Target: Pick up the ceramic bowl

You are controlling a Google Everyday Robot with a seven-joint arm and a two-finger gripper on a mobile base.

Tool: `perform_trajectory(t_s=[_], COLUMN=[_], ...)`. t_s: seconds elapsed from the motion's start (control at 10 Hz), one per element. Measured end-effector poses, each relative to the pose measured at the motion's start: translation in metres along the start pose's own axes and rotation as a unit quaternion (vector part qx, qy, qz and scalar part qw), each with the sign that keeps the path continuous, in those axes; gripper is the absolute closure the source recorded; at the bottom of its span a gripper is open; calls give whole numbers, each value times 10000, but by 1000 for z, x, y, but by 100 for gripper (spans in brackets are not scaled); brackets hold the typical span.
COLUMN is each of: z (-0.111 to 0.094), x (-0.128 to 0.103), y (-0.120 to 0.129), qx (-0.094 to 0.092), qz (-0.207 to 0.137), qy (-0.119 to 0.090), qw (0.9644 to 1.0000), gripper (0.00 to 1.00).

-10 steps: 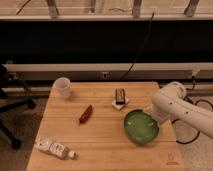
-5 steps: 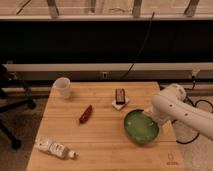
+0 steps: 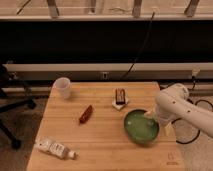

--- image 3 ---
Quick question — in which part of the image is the green ceramic bowl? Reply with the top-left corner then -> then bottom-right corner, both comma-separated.
124,109 -> 159,144

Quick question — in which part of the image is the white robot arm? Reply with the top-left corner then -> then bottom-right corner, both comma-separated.
145,83 -> 213,138

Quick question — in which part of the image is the brown chocolate bar block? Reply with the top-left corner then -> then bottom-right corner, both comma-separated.
116,88 -> 125,103

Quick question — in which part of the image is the white square coaster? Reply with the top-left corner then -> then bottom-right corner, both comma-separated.
112,97 -> 129,111

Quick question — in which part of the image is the red-brown sausage toy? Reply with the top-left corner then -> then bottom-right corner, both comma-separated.
79,105 -> 93,124

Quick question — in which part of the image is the translucent plastic cup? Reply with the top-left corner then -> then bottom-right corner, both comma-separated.
53,77 -> 71,99

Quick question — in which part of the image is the white plastic bottle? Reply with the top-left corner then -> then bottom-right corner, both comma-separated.
34,138 -> 76,159

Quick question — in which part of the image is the black office chair base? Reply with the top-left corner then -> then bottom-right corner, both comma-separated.
0,64 -> 38,150

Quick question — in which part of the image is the black floor cable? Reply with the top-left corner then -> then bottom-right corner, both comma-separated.
171,76 -> 213,145

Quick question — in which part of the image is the wall power outlet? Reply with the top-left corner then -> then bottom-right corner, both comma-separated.
102,72 -> 109,80

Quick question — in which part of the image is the black hanging cable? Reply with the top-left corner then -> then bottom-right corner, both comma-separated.
119,11 -> 156,81

